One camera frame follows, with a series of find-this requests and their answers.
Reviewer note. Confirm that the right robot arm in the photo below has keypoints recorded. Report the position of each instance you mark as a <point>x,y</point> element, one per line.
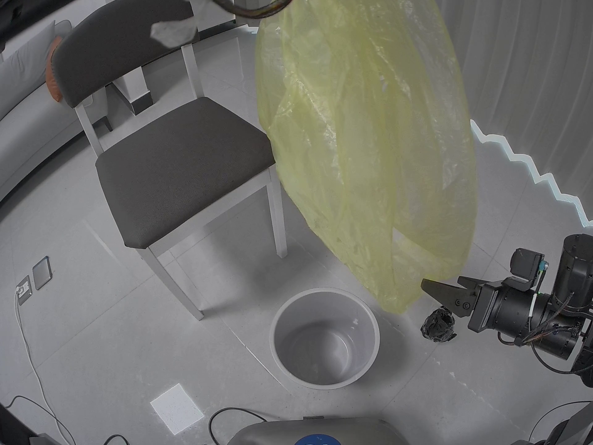
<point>574,267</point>

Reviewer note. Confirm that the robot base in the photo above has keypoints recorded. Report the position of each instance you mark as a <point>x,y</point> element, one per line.
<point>324,431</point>

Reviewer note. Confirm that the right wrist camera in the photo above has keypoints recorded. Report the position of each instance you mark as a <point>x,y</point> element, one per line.
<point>526,267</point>

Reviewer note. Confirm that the grey chair with white legs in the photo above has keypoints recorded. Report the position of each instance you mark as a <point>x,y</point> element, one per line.
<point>185,165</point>

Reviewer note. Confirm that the beige curtain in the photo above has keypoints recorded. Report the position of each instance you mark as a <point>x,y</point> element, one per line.
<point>532,63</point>

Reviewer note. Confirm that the light grey sofa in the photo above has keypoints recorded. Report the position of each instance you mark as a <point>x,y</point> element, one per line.
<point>28,137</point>

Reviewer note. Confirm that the black plastic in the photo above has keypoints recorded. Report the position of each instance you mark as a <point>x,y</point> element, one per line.
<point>438,325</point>

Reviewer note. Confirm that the yellow plastic bag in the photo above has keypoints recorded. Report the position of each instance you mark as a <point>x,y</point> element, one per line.
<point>370,132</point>

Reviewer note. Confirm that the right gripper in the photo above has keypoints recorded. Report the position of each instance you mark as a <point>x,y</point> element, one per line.
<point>509,311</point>

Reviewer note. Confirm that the orange cushion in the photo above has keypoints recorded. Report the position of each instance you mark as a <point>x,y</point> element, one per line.
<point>54,72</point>

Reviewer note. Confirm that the grey cushion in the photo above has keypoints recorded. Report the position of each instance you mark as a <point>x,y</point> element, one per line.
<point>23,72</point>

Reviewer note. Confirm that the white trash bin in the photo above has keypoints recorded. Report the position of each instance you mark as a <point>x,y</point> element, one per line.
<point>324,341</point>

